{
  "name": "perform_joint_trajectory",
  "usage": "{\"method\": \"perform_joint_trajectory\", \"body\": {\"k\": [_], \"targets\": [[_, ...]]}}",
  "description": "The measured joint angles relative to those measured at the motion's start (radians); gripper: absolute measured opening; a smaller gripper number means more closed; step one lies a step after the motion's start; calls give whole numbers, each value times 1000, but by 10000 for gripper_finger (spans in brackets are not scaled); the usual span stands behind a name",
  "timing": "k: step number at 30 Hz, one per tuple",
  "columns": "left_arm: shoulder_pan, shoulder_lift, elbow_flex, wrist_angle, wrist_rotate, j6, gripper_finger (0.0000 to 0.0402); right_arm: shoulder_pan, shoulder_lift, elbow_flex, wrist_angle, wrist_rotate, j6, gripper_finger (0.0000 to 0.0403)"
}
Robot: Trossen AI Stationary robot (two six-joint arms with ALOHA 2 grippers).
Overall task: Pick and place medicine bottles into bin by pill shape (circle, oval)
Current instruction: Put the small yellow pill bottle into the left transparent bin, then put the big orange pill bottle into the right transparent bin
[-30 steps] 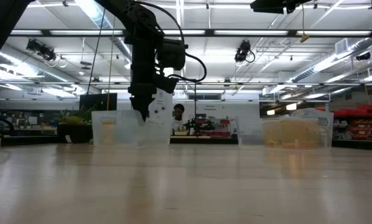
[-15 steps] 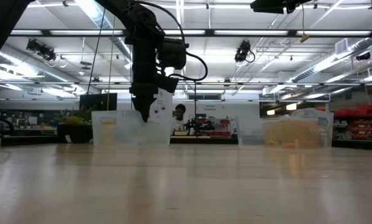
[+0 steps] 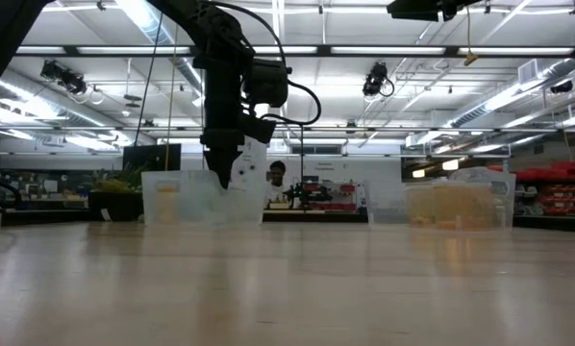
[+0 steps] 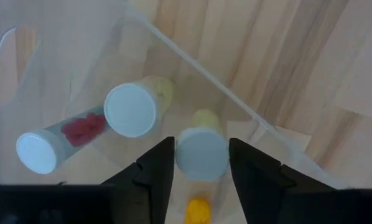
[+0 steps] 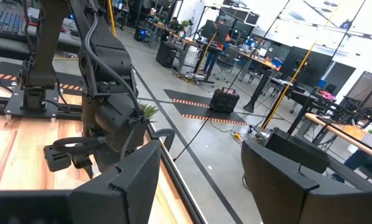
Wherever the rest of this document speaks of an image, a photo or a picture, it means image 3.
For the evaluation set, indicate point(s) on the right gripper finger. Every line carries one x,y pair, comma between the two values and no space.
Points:
412,10

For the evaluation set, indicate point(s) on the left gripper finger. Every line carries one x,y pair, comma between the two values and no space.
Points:
223,161

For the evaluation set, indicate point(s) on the clear bottle with white pills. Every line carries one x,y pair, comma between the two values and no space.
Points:
500,209

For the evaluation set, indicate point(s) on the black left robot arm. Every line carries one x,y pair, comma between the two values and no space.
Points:
220,33

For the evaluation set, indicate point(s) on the clear plastic bin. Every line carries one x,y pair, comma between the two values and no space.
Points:
191,202
386,202

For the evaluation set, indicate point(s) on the white control box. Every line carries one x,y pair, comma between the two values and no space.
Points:
256,163

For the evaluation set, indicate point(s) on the person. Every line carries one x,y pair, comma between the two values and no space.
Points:
277,175

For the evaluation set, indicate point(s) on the yellow hanging hook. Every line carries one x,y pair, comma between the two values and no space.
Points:
470,58

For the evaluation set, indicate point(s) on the black monitor screen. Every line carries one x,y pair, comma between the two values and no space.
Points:
152,158

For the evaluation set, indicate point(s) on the black ceiling spotlight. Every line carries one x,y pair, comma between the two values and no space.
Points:
376,77
64,77

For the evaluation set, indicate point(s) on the small black background robot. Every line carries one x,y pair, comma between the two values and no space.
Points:
307,194

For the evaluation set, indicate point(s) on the black overhead light bar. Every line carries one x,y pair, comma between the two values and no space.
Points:
323,50

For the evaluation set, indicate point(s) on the potted succulent plant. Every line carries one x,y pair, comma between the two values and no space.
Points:
117,206

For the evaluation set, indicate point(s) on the shelf with red boxes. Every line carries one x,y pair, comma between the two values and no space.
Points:
347,188

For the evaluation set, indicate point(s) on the black ceiling device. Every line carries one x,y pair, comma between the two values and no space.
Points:
561,86

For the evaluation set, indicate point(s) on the red storage shelving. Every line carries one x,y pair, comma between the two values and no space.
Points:
564,190

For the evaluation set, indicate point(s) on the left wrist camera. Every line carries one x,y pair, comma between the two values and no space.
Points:
258,129

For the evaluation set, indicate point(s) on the black metal stand frame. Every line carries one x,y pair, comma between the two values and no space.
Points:
302,154

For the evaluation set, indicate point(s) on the silver ceiling duct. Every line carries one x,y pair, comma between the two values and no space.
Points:
557,69

